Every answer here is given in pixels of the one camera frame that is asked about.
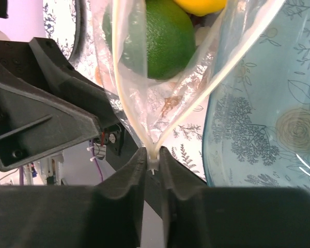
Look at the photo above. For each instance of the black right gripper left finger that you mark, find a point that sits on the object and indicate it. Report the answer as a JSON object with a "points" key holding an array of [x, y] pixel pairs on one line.
{"points": [[106, 215]]}

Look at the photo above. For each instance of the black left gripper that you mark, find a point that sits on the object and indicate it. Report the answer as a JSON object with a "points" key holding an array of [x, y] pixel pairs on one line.
{"points": [[46, 106]]}

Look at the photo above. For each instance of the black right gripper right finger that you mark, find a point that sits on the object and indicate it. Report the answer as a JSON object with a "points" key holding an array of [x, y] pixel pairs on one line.
{"points": [[195, 215]]}

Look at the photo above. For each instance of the clear zip top bag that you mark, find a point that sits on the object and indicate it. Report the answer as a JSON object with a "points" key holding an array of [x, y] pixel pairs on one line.
{"points": [[152, 109]]}

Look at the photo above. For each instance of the green lime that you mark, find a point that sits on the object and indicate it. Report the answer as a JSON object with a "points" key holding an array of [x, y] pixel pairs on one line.
{"points": [[170, 39]]}

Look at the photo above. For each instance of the yellow lemon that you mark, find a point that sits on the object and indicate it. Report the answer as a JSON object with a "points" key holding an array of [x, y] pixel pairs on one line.
{"points": [[201, 7]]}

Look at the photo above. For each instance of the blue patterned plate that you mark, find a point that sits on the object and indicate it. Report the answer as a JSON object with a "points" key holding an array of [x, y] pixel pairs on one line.
{"points": [[65, 23]]}

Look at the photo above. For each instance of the floral tablecloth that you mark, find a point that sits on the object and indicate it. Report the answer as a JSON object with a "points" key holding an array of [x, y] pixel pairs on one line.
{"points": [[185, 142]]}

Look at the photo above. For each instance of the clear blue plastic tray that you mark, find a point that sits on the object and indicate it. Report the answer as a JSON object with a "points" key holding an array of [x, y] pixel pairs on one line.
{"points": [[257, 128]]}

